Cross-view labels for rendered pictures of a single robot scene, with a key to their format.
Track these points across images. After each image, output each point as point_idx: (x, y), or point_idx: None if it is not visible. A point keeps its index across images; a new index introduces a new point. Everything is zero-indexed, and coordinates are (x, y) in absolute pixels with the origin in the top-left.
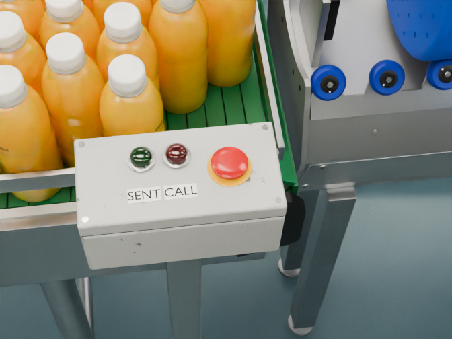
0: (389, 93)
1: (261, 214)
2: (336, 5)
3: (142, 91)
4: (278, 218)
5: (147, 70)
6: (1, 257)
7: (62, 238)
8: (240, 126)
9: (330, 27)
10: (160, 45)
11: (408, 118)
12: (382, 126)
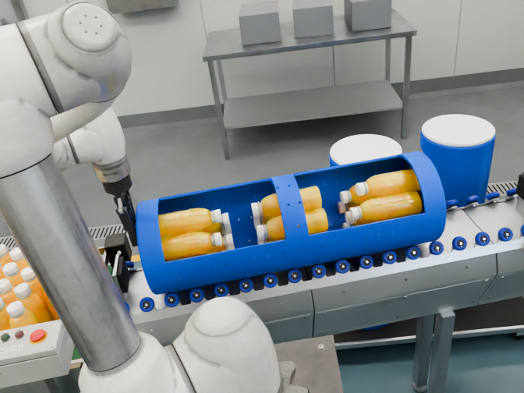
0: (147, 310)
1: (45, 353)
2: (120, 276)
3: (21, 314)
4: (55, 355)
5: (35, 309)
6: None
7: (5, 391)
8: (49, 322)
9: (123, 286)
10: (44, 299)
11: (164, 322)
12: (154, 327)
